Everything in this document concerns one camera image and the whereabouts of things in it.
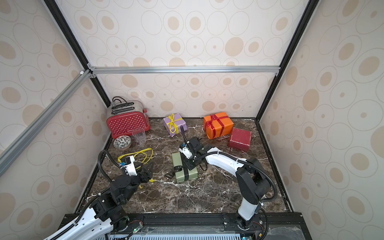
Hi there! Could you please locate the patterned ceramic bowl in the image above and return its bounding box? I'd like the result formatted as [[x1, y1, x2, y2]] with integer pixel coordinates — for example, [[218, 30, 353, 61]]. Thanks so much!
[[113, 135, 132, 150]]

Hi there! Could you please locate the dark red gift box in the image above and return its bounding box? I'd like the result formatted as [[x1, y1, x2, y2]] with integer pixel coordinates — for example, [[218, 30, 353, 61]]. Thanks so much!
[[228, 128, 252, 152]]

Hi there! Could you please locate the orange gift box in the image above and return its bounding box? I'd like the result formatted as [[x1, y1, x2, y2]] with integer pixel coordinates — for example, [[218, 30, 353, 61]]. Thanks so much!
[[203, 111, 235, 140]]

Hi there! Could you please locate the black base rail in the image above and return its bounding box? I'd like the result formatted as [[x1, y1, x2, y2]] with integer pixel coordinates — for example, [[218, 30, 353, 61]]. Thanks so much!
[[48, 213, 311, 240]]

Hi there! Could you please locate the red ribbon on orange box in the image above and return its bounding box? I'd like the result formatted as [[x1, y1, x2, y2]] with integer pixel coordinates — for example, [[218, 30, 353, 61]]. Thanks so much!
[[205, 113, 230, 138]]

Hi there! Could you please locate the red polka dot toaster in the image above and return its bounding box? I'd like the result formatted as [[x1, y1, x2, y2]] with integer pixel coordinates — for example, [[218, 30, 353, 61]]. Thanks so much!
[[107, 96, 151, 139]]

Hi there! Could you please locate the purple gift box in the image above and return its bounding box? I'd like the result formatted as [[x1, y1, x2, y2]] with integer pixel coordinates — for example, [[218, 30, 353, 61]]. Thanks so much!
[[163, 113, 188, 137]]

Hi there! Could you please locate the black frame post right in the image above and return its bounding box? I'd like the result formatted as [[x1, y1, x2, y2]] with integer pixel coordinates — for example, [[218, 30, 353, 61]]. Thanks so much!
[[255, 0, 320, 123]]

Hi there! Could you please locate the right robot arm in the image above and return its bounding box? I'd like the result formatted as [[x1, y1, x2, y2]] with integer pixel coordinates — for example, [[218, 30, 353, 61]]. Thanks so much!
[[179, 130, 278, 230]]

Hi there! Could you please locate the yellow ribbon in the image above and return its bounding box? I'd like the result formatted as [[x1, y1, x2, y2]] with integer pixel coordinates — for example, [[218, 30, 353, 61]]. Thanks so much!
[[117, 148, 154, 183], [167, 114, 182, 134]]

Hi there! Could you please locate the horizontal aluminium bar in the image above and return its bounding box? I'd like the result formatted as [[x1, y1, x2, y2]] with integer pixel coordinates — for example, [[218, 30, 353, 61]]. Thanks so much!
[[91, 66, 280, 74]]

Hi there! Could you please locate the black frame post left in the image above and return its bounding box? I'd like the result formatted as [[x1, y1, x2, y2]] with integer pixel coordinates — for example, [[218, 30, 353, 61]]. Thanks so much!
[[43, 0, 111, 107]]

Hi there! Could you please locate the yellow ribbon on purple box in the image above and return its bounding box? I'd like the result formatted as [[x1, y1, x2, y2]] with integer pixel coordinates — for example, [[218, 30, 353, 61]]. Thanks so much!
[[167, 114, 182, 134]]

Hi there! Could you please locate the diagonal aluminium bar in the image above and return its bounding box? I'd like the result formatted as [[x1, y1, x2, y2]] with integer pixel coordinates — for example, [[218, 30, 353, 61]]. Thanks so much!
[[1, 70, 91, 175]]

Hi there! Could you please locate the black frame post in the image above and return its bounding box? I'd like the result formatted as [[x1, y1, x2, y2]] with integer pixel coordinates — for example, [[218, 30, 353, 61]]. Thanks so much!
[[43, 0, 111, 107], [255, 0, 320, 123]]

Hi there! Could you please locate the green gift box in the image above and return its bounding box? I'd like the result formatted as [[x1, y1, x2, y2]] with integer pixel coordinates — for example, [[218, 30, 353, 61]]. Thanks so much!
[[171, 151, 199, 184]]

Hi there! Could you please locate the black ribbon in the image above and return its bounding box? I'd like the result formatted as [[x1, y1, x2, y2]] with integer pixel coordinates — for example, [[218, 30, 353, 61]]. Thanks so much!
[[163, 152, 193, 182]]

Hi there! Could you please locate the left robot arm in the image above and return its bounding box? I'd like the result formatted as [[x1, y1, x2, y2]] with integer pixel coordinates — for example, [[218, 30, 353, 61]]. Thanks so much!
[[47, 150, 154, 240]]

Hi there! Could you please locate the clear plastic cup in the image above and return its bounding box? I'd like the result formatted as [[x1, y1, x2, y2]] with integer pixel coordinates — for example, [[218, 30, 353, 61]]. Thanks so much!
[[132, 128, 147, 145]]

